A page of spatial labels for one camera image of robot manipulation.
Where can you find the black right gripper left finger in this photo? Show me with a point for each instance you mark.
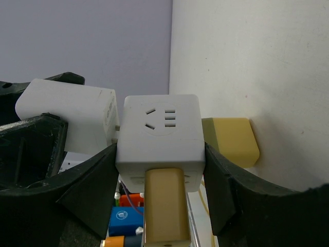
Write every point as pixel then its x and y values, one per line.
pixel 72 208

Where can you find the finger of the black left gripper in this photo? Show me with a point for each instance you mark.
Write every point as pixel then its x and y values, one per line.
pixel 11 92
pixel 32 150

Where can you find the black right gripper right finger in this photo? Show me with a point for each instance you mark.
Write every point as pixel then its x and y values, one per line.
pixel 246 210

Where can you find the white USB charger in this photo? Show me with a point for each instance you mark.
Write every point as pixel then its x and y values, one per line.
pixel 91 113

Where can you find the small yellow charger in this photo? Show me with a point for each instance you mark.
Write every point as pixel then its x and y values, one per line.
pixel 166 221

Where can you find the yellow dual USB charger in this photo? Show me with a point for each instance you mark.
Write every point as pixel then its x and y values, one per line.
pixel 233 138

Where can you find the white cube socket adapter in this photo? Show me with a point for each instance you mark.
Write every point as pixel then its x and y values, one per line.
pixel 160 132

